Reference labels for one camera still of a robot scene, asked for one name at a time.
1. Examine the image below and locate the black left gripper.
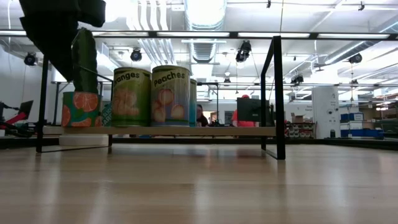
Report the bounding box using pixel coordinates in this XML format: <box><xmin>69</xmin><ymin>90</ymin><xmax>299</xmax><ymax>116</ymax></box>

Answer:
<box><xmin>18</xmin><ymin>0</ymin><xmax>80</xmax><ymax>83</ymax></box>

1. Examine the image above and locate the tall green oranges can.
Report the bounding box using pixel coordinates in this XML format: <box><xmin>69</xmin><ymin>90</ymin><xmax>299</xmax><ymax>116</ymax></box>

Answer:
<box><xmin>111</xmin><ymin>67</ymin><xmax>153</xmax><ymax>128</ymax></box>

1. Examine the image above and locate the peaches tin can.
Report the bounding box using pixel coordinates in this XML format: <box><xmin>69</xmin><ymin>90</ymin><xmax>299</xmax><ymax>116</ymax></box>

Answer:
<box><xmin>150</xmin><ymin>65</ymin><xmax>192</xmax><ymax>128</ymax></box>

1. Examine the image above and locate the black-framed wooden shelf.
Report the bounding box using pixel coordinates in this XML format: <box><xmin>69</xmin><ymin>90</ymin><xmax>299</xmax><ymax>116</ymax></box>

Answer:
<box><xmin>35</xmin><ymin>35</ymin><xmax>287</xmax><ymax>161</ymax></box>

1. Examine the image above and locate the cactus in white pot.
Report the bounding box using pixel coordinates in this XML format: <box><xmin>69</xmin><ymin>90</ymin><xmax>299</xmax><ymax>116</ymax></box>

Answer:
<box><xmin>58</xmin><ymin>27</ymin><xmax>109</xmax><ymax>147</ymax></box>

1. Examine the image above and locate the red and black machine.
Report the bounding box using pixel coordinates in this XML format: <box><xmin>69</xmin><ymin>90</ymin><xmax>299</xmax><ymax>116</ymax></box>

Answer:
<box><xmin>0</xmin><ymin>100</ymin><xmax>35</xmax><ymax>138</ymax></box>

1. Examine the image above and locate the person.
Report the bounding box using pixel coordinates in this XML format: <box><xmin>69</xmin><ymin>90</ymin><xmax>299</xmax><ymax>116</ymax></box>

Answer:
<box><xmin>195</xmin><ymin>104</ymin><xmax>210</xmax><ymax>128</ymax></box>
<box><xmin>231</xmin><ymin>94</ymin><xmax>259</xmax><ymax>139</ymax></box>

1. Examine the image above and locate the black computer monitor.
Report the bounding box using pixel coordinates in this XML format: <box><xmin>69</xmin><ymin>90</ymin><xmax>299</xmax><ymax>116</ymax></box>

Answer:
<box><xmin>236</xmin><ymin>97</ymin><xmax>272</xmax><ymax>123</ymax></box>

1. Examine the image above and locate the small parts bin rack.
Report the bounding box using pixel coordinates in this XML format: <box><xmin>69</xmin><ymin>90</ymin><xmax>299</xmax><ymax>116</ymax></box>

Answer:
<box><xmin>284</xmin><ymin>121</ymin><xmax>315</xmax><ymax>139</ymax></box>

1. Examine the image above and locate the white pillar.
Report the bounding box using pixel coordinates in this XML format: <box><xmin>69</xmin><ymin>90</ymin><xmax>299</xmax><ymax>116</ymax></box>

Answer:
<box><xmin>312</xmin><ymin>86</ymin><xmax>341</xmax><ymax>139</ymax></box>

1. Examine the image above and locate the blue storage bin rack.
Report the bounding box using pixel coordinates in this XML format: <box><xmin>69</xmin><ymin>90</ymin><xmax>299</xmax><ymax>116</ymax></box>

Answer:
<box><xmin>340</xmin><ymin>111</ymin><xmax>386</xmax><ymax>139</ymax></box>

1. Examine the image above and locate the background storage shelving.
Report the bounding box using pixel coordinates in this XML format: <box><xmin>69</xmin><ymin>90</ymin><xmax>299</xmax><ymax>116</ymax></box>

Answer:
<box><xmin>357</xmin><ymin>93</ymin><xmax>398</xmax><ymax>139</ymax></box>

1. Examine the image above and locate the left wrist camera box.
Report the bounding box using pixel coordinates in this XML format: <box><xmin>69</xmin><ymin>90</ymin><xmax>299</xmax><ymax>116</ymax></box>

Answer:
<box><xmin>77</xmin><ymin>0</ymin><xmax>107</xmax><ymax>28</ymax></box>

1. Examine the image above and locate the black aluminium rig frame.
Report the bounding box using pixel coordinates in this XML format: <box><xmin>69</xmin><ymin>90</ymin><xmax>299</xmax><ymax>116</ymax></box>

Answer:
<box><xmin>0</xmin><ymin>29</ymin><xmax>398</xmax><ymax>152</ymax></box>

